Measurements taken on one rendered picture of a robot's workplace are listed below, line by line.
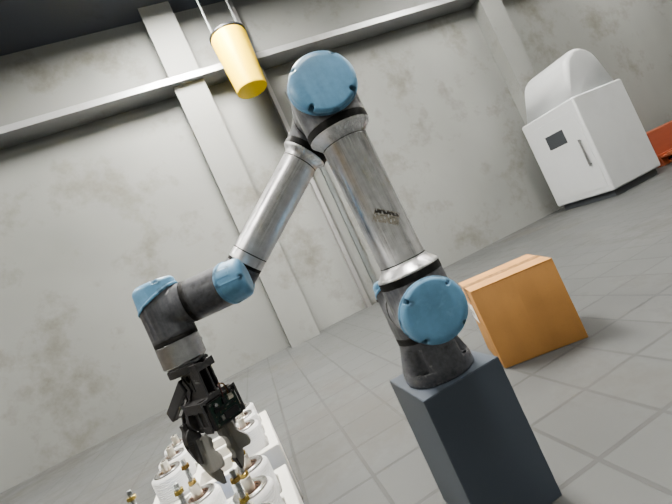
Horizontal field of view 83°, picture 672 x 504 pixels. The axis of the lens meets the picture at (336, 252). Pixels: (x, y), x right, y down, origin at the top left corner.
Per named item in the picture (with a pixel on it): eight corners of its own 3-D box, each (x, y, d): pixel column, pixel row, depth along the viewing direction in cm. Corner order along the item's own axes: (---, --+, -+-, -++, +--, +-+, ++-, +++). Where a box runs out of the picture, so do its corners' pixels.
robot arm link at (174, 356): (147, 354, 65) (188, 334, 72) (158, 378, 65) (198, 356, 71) (166, 346, 60) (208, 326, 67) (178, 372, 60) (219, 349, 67)
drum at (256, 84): (269, 94, 380) (245, 42, 381) (271, 73, 345) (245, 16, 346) (235, 105, 371) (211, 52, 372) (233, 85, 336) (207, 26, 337)
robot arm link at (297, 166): (310, 98, 87) (207, 286, 84) (309, 74, 76) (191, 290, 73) (355, 122, 87) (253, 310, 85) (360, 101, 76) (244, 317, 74)
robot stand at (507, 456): (503, 457, 92) (451, 344, 92) (562, 495, 74) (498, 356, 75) (443, 499, 87) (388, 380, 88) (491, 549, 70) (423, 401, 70)
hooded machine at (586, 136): (605, 189, 460) (550, 73, 462) (669, 169, 390) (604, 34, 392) (557, 213, 440) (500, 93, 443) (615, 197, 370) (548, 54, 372)
